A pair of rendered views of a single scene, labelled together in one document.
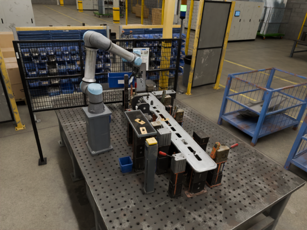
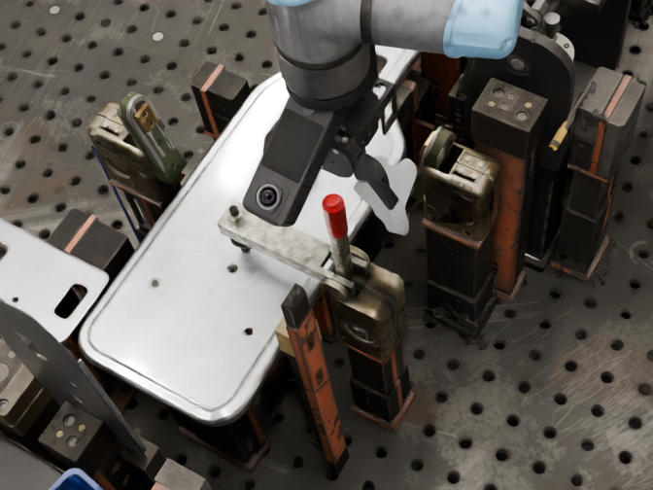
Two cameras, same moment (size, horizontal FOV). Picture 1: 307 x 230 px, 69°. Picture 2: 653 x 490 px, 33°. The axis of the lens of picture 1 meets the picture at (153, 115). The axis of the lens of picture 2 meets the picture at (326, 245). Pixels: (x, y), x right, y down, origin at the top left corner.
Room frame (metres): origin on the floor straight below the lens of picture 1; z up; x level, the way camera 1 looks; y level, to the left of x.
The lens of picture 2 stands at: (2.46, 0.71, 2.13)
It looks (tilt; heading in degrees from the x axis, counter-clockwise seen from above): 60 degrees down; 244
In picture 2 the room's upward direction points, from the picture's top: 11 degrees counter-clockwise
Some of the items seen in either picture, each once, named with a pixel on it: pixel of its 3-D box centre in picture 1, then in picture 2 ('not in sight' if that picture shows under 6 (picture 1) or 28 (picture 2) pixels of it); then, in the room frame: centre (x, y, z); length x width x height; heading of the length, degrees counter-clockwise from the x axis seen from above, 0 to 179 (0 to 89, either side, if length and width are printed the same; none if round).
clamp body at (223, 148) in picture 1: (216, 165); not in sight; (1.36, -0.51, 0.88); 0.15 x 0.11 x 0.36; 113
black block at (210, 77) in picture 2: (167, 117); (235, 145); (2.14, -0.16, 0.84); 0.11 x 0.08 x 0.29; 113
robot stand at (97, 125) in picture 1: (98, 129); not in sight; (1.74, 0.50, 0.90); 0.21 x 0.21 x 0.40; 32
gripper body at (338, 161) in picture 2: (136, 71); (335, 103); (2.17, 0.19, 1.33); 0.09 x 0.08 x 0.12; 23
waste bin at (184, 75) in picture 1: (191, 71); not in sight; (5.51, -0.89, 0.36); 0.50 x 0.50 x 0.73
